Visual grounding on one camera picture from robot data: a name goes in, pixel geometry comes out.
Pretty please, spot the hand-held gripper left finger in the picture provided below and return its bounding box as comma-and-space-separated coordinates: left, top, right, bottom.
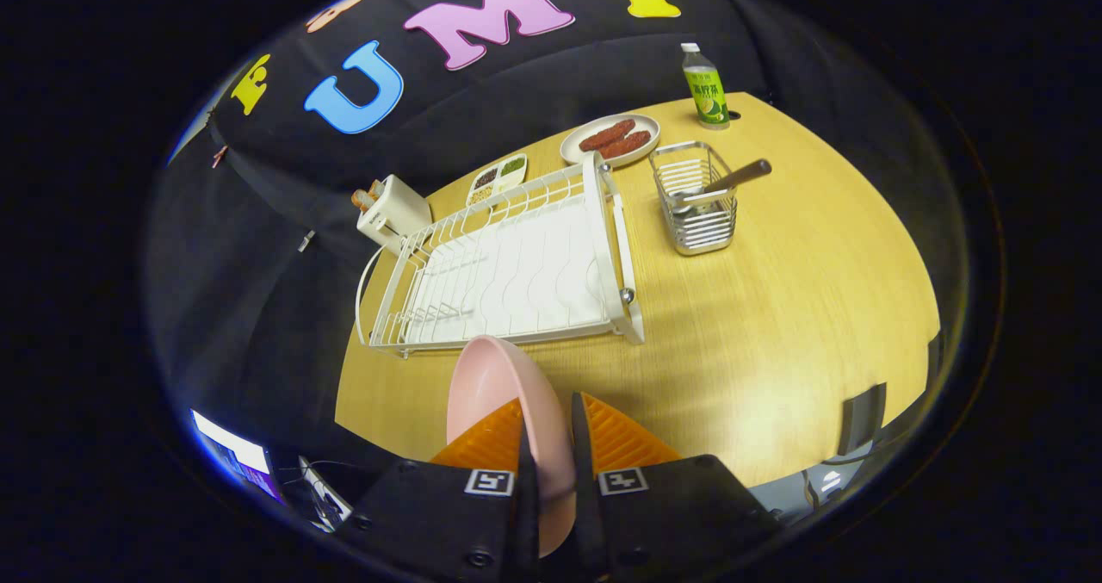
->
336, 396, 542, 583

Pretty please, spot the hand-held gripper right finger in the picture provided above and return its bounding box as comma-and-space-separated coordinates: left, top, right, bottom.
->
570, 391, 784, 580

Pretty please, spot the pink plate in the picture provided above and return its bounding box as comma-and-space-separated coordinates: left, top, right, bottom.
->
445, 335, 578, 560

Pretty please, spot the white wire dish rack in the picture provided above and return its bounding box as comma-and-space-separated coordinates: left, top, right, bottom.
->
355, 151, 647, 358

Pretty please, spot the metal wire basket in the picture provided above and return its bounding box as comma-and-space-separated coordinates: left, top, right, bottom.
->
648, 140, 740, 257

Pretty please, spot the wooden handled metal spoon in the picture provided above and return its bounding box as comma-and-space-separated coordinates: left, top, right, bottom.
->
672, 158, 773, 215

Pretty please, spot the beige round dish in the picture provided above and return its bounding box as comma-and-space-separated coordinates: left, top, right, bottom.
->
560, 113, 661, 169

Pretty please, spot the lit computer monitor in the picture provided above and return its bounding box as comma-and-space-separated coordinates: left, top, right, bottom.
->
189, 408, 281, 502

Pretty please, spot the black panel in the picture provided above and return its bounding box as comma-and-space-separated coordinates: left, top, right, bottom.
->
839, 382, 888, 456

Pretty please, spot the black backdrop cloth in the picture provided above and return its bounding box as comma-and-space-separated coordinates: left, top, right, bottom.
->
146, 0, 862, 446

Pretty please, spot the white toaster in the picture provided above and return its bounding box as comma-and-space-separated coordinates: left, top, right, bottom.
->
356, 174, 434, 257

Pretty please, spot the white divided condiment tray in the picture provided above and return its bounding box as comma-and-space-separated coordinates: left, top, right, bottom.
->
466, 152, 529, 208

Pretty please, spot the red-brown sausage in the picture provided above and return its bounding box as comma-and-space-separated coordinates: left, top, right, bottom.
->
600, 130, 653, 159
579, 119, 636, 152

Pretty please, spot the green label drink bottle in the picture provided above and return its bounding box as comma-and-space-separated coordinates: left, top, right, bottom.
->
680, 43, 731, 131

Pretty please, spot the white device with cables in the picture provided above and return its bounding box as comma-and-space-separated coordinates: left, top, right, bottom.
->
297, 456, 354, 532

